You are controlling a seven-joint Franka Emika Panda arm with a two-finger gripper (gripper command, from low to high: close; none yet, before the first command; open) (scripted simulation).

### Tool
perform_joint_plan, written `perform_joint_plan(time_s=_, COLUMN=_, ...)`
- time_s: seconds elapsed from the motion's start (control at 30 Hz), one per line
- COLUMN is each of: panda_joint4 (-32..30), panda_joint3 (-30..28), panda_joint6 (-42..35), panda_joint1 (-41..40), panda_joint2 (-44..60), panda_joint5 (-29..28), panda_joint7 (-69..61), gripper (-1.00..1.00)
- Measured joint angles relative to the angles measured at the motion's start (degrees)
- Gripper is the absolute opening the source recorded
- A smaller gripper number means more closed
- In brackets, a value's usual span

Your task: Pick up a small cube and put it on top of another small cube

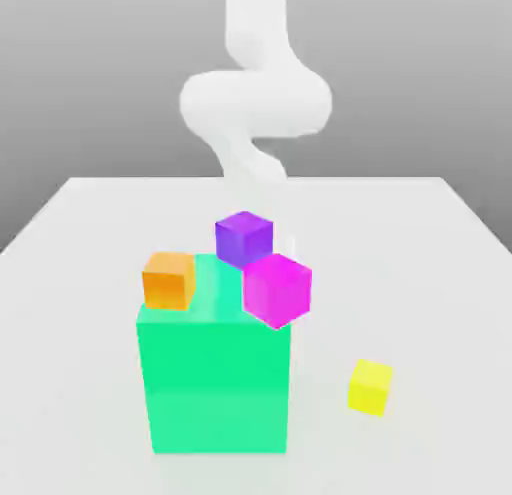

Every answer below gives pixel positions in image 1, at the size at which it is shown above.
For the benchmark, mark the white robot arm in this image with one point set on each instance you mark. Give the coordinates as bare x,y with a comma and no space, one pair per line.
256,99

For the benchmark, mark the small purple cube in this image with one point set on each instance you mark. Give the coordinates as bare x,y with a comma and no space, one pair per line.
242,239

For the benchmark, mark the small magenta cube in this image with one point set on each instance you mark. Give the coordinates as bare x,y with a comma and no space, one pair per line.
278,291

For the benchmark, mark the small orange cube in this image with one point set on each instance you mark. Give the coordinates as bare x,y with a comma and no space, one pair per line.
166,287

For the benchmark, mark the small yellow cube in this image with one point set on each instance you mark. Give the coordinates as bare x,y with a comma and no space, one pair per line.
370,389

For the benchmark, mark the large green box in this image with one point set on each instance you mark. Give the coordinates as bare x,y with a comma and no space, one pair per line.
216,383

